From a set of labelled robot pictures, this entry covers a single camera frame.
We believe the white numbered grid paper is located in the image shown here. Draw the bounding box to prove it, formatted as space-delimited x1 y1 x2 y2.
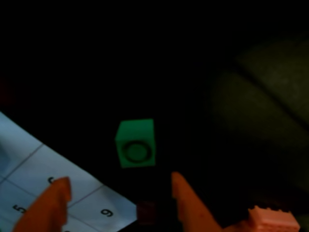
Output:
0 111 139 232

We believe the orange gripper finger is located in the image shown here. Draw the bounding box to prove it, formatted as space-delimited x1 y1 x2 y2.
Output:
14 176 72 232
171 172 223 232

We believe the green cube with circle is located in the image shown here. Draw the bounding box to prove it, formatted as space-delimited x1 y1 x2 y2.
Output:
115 118 156 169

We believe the orange studded block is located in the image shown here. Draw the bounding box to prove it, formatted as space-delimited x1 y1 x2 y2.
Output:
248 204 301 232

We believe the small dark red cube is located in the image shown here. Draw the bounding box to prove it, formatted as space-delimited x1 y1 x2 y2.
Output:
136 200 156 226

